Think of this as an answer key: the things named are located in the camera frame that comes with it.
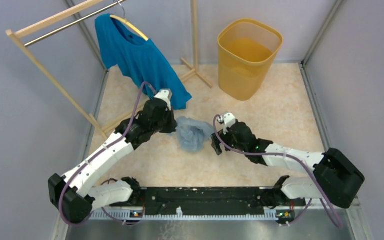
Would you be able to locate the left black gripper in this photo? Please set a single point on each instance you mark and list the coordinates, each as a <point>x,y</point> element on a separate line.
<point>173,124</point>

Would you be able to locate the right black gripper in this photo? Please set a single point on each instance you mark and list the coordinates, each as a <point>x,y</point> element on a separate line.
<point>216,144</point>

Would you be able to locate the light blue plastic trash bag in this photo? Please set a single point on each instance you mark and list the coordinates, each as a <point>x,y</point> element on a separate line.
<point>192,134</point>

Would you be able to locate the yellow mesh trash bin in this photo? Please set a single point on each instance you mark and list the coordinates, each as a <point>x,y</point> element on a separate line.
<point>247,49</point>

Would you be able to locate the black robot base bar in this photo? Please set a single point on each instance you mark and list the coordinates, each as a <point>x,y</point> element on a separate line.
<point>208,201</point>

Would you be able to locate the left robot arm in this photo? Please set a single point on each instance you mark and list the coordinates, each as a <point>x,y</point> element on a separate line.
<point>75,194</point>

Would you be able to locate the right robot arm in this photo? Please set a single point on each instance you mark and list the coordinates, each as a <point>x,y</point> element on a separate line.
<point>329,176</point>

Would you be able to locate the blue t-shirt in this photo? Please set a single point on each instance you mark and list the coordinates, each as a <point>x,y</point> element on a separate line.
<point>138,59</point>

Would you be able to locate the wooden clothes hanger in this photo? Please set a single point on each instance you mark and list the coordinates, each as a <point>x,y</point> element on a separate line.
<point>128,24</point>

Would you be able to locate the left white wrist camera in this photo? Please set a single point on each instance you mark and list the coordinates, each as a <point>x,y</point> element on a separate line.
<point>165,94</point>

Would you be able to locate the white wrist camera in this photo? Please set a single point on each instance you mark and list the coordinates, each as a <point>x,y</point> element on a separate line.
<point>165,94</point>
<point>227,120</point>

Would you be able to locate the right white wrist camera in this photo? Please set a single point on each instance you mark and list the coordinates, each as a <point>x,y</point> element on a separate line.
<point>227,120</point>

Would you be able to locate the white toothed cable duct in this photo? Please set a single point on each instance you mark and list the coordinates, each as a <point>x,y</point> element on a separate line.
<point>127,215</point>

